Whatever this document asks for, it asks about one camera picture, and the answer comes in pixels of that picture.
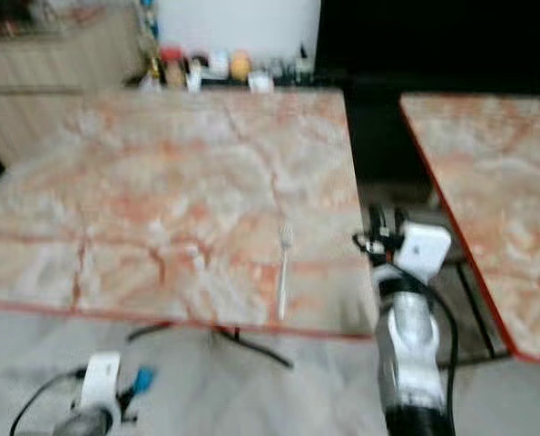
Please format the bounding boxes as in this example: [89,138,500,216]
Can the red jar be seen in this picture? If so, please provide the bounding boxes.
[161,47,185,89]

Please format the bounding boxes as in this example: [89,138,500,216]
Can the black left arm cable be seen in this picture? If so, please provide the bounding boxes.
[8,367,86,436]

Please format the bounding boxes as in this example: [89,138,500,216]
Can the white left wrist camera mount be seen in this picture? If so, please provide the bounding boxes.
[81,352,123,411]

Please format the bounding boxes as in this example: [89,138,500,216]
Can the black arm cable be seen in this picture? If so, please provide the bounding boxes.
[8,367,86,436]
[417,272,460,430]

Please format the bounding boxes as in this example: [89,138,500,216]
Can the white cup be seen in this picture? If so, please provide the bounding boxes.
[208,52,231,79]

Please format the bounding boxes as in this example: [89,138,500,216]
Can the teal turtle toy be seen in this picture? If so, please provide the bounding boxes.
[132,366,155,393]

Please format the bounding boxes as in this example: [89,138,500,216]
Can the orange round jar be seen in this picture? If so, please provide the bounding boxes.
[230,51,253,83]

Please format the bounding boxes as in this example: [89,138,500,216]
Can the golden bottle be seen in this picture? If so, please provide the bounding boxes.
[145,47,163,90]

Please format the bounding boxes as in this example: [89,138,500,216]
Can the large marble pattern table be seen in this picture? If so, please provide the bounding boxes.
[0,88,382,342]

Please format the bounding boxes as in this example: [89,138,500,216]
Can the silver fork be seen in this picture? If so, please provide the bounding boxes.
[275,223,295,322]

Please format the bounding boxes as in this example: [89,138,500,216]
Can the small white box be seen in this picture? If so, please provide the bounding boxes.
[249,73,274,94]

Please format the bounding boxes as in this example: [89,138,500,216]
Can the black television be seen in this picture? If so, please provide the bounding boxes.
[317,0,540,92]

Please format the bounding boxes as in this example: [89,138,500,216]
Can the white panel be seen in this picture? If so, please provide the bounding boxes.
[156,0,322,65]

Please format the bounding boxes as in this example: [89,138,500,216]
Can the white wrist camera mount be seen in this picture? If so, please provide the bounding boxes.
[397,223,453,283]
[81,352,123,411]

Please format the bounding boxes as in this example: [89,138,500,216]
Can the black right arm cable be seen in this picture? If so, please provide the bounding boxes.
[417,272,460,430]

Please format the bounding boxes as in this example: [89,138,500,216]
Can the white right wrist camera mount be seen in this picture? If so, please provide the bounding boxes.
[397,223,453,283]

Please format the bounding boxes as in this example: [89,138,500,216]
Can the light wooden cabinet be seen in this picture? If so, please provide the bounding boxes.
[0,5,158,166]

